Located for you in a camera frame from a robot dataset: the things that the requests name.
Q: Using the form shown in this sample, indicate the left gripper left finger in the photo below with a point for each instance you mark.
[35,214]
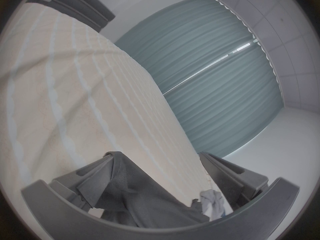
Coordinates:
[82,181]

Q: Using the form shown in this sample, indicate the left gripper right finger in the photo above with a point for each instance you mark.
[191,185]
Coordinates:
[235,181]

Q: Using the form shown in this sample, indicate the black trousers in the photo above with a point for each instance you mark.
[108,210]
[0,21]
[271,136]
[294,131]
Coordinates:
[140,196]

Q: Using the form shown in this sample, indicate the pile of clothes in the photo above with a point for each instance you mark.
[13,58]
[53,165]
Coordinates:
[212,201]

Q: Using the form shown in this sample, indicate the bed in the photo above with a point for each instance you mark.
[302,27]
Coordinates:
[62,84]

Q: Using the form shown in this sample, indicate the blue-green curtain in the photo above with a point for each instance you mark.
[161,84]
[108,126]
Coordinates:
[187,34]
[225,96]

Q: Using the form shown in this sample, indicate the black chest of drawers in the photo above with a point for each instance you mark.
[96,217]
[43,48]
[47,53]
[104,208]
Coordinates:
[82,4]

